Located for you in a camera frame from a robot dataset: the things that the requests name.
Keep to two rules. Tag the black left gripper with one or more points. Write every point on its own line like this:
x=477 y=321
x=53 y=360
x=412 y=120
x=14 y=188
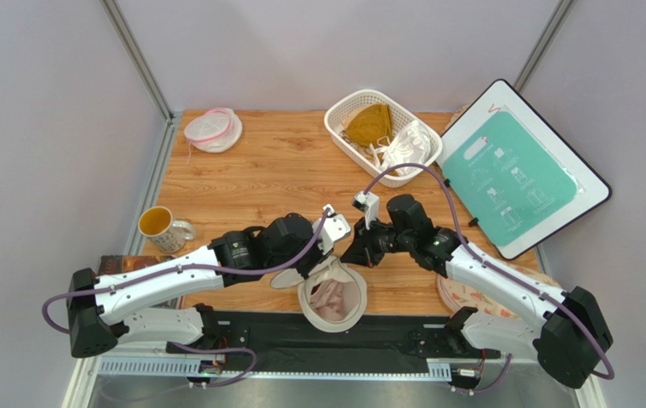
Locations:
x=319 y=257

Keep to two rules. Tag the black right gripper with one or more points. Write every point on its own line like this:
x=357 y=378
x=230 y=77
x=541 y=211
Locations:
x=365 y=244

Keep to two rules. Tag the pink satin bra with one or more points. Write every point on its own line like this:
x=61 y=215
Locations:
x=333 y=300

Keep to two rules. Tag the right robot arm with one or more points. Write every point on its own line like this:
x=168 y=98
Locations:
x=565 y=332

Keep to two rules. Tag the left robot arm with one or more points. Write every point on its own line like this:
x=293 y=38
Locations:
x=107 y=310

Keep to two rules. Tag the white bra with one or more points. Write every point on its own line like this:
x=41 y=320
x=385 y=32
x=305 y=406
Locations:
x=411 y=144

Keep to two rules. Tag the mustard yellow bra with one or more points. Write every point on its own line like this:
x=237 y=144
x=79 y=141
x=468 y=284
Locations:
x=378 y=128

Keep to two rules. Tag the white pink-trimmed mesh laundry bag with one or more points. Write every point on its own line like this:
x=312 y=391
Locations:
x=215 y=131

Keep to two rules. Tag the white plastic basket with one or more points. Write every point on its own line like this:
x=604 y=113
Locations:
x=393 y=178

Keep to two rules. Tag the patterned mug with tea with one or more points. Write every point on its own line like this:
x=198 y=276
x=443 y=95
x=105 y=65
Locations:
x=164 y=231

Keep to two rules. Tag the white teal folding board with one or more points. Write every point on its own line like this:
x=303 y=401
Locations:
x=520 y=181

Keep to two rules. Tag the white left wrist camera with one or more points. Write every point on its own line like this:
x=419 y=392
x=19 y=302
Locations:
x=333 y=228

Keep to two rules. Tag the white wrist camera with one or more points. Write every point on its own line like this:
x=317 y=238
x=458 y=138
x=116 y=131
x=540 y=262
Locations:
x=333 y=228
x=368 y=203

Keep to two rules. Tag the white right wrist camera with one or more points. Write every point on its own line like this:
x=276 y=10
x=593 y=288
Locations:
x=368 y=203

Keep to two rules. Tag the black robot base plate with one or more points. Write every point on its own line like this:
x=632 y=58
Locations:
x=390 y=343

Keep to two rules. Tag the white slotted cable duct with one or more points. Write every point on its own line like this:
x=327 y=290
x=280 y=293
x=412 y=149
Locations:
x=433 y=370

